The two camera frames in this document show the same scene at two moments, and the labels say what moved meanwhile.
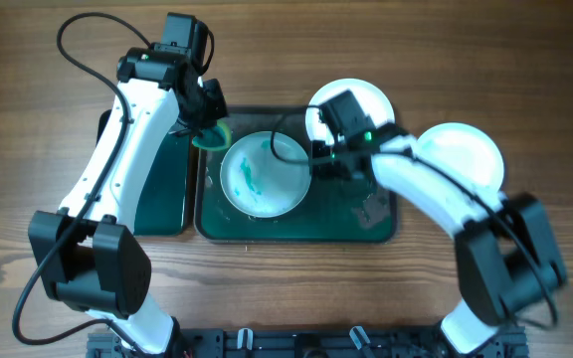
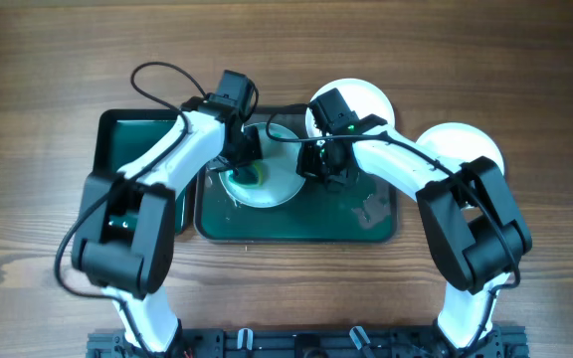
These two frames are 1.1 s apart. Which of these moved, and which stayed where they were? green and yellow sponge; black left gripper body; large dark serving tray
Moved: green and yellow sponge; black left gripper body
Stayed: large dark serving tray
